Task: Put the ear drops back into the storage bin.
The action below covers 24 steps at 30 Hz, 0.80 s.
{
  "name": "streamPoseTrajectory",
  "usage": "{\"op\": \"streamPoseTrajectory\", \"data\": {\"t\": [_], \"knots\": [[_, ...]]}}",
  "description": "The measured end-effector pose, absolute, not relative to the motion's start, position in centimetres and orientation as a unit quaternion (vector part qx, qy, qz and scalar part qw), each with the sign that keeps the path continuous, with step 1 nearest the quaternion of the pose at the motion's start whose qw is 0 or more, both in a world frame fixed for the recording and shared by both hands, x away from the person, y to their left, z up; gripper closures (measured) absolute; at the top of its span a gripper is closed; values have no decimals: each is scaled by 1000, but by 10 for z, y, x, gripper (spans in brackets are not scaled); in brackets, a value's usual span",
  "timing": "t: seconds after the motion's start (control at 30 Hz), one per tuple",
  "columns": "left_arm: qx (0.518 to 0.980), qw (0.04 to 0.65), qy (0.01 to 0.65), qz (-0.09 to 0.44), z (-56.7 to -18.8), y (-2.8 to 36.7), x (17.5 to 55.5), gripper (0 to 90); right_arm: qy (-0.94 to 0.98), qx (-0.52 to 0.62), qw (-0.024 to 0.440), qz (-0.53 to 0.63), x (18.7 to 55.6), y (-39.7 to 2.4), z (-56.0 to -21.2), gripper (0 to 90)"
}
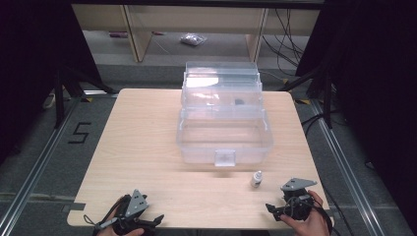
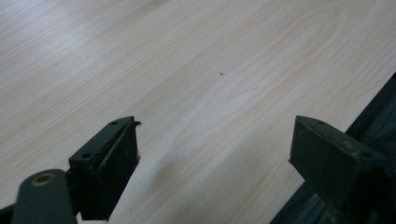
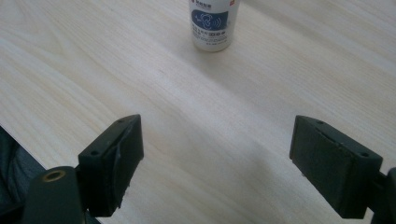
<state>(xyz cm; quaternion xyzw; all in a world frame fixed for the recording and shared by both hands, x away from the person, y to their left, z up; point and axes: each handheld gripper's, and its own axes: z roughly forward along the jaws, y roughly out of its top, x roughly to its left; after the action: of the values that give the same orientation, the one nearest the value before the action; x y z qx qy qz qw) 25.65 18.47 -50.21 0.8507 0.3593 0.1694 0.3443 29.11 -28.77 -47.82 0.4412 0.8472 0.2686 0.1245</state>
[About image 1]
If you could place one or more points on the person's right hand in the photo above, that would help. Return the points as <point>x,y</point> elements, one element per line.
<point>311,226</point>

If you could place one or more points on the clear plastic storage box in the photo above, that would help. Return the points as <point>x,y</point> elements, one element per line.
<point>226,131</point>

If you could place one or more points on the small dark item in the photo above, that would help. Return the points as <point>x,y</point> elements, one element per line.
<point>239,101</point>

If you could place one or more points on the small white dropper bottle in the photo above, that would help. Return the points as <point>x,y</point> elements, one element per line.
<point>256,180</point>

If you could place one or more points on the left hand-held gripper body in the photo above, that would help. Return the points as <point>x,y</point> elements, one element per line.
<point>136,204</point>

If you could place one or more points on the person's left hand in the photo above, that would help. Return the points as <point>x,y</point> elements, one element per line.
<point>134,232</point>

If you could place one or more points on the metal floor rail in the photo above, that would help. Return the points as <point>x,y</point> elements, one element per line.
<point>344,164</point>
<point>39,164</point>

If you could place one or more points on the clear plastic bag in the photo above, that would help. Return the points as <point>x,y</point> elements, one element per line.
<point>193,39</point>

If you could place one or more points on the black metal stand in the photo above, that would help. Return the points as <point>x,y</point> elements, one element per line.
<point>327,98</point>
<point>59,98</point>

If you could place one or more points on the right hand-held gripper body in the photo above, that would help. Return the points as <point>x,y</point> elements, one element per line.
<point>297,184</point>

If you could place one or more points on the light wooden shelf unit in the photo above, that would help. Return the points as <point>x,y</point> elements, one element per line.
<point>141,36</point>

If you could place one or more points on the black curtain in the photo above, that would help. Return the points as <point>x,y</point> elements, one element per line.
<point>29,65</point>
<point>377,82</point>

